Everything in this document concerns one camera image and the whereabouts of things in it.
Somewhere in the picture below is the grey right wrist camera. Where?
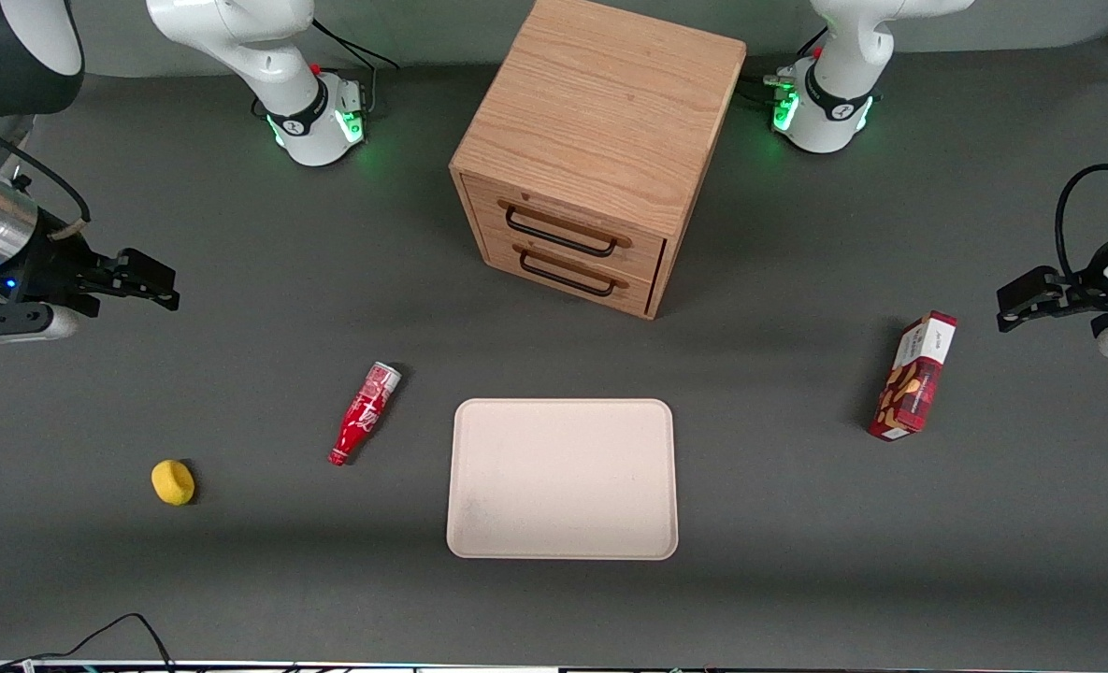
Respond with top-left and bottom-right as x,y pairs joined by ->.
0,297 -> 79,349

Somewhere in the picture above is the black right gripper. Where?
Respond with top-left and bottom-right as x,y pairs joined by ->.
0,222 -> 181,317

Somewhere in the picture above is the wooden cabinet drawer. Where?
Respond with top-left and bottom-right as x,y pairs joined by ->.
463,172 -> 669,287
479,228 -> 659,316

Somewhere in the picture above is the black left arm base cable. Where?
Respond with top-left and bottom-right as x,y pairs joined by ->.
739,28 -> 827,106

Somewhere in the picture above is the black right arm base cable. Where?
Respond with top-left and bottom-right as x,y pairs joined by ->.
310,17 -> 401,118

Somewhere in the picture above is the beige plastic tray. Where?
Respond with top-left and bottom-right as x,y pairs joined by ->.
446,398 -> 680,562

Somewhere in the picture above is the black drawer handle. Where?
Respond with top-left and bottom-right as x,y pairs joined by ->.
497,198 -> 633,260
513,241 -> 630,299

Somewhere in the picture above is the yellow lemon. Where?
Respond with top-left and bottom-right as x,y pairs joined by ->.
151,459 -> 196,507

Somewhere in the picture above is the red plaid shortbread box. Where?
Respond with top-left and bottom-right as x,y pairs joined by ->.
869,310 -> 959,443

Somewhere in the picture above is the thin black table-edge cable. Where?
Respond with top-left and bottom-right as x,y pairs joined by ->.
0,612 -> 178,673

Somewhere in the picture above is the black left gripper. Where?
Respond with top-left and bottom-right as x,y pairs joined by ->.
996,245 -> 1108,335

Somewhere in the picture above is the red coke bottle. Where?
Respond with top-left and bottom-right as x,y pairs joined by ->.
327,361 -> 403,467

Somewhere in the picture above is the brown wooden board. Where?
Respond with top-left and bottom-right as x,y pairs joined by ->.
449,0 -> 748,322

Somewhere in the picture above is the black arm base cable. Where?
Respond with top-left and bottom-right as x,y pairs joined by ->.
310,17 -> 401,118
739,28 -> 827,106

